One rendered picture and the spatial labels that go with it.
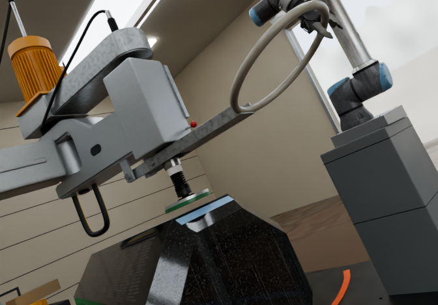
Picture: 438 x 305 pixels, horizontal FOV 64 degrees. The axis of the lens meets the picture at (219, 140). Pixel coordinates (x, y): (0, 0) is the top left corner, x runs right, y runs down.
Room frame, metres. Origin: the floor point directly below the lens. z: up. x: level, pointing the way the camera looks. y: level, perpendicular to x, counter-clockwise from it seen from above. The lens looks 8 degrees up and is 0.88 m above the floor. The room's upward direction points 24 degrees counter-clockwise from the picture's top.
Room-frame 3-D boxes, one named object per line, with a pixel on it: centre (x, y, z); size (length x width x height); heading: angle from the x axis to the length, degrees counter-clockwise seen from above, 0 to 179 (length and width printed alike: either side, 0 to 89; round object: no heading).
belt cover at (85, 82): (1.77, 0.54, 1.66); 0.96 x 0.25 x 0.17; 59
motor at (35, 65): (1.95, 0.80, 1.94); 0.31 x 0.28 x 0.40; 149
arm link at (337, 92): (2.03, -0.78, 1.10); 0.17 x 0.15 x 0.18; 52
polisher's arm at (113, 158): (1.81, 0.57, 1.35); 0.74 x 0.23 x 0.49; 59
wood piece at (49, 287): (1.64, 1.07, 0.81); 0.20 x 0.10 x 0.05; 147
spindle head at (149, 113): (1.63, 0.31, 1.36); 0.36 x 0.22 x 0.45; 59
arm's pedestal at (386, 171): (2.04, -0.77, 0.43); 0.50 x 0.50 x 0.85; 46
